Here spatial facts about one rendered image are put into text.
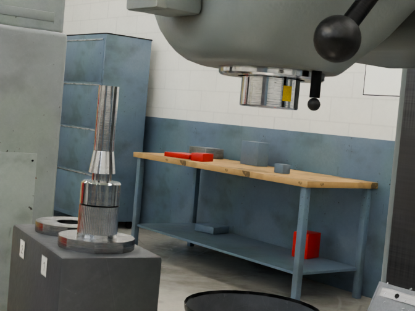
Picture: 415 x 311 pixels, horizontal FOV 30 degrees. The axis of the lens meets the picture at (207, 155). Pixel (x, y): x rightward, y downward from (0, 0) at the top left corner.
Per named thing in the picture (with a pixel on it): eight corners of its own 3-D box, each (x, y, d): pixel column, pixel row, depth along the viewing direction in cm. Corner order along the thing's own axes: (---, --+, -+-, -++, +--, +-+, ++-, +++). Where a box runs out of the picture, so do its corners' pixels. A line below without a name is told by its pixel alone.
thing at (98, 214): (71, 232, 91) (75, 186, 91) (109, 232, 94) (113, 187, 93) (83, 239, 87) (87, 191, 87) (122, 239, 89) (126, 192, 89)
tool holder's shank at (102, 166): (84, 179, 91) (91, 84, 90) (109, 179, 92) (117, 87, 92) (92, 182, 88) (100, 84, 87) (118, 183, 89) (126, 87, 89)
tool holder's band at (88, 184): (75, 186, 91) (76, 178, 91) (113, 187, 93) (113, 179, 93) (87, 191, 87) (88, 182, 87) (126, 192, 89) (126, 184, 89)
